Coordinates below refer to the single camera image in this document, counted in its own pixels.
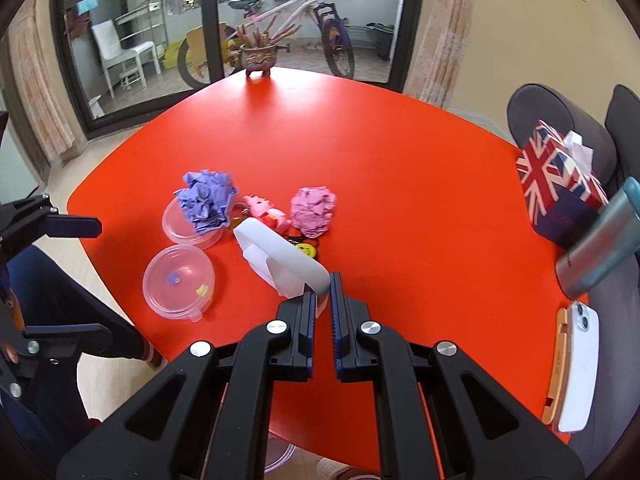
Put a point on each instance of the clear round plastic container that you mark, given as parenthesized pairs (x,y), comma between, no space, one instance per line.
(175,232)

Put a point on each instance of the purple paper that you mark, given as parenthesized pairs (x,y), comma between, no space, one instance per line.
(205,200)

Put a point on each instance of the potted cactus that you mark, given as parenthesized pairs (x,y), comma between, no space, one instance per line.
(259,57)

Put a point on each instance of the yellow plastic bin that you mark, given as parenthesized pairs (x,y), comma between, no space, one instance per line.
(171,56)

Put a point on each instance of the white and pink bicycle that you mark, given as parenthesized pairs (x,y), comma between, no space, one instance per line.
(327,35)

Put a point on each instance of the pink plastic trash bin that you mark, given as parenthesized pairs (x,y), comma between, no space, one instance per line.
(280,460)

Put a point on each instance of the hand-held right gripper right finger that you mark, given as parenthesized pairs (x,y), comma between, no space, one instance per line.
(336,320)

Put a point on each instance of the silver and teal flask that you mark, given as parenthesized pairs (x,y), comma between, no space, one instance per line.
(595,255)

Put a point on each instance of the clear round plastic lid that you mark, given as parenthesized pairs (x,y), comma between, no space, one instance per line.
(170,290)

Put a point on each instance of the person's right slipper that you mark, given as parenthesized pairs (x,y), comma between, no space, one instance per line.
(332,469)

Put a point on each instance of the blue hanging cloth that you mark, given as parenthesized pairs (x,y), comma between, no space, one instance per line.
(86,5)

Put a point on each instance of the beige patterned curtain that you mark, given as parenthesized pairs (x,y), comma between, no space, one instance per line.
(40,85)
(447,35)

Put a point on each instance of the dark grey sofa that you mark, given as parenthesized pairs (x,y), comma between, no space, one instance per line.
(545,110)

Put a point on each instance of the tan cardboard box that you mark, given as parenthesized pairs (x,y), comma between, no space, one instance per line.
(200,42)

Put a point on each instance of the white metal rack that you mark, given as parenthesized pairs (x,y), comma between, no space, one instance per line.
(145,10)

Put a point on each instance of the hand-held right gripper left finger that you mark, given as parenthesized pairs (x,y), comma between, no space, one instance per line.
(311,320)

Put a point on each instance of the pink paper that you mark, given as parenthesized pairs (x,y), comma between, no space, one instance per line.
(312,210)

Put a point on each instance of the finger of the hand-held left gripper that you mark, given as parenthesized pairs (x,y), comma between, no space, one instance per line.
(65,335)
(75,226)

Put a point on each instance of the person's slipper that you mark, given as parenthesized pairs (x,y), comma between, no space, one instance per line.
(332,469)
(155,357)

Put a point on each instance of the black basket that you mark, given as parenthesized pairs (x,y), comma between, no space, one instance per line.
(381,40)

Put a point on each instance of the black sliding door frame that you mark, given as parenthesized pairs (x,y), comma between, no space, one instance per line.
(210,20)

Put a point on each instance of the white chair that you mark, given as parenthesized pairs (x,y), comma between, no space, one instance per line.
(107,42)

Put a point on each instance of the person's left slipper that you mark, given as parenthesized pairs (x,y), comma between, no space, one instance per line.
(155,357)

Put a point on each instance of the white smartphone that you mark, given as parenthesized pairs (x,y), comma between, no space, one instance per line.
(580,360)

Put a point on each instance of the wooden phone stand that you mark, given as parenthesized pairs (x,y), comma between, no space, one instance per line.
(555,360)

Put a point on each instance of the flag print tissue box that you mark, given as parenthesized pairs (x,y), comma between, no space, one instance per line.
(545,175)

